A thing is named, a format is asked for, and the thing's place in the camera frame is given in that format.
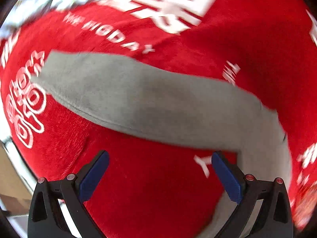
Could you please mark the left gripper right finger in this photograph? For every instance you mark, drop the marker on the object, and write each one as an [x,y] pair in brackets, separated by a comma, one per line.
[274,218]

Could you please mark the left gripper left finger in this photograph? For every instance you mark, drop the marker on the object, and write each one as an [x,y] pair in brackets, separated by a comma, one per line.
[45,216]

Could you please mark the grey small garment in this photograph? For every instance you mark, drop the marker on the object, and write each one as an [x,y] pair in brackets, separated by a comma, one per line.
[160,128]

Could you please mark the red printed bedspread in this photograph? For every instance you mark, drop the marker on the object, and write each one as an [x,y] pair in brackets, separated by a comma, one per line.
[265,47]

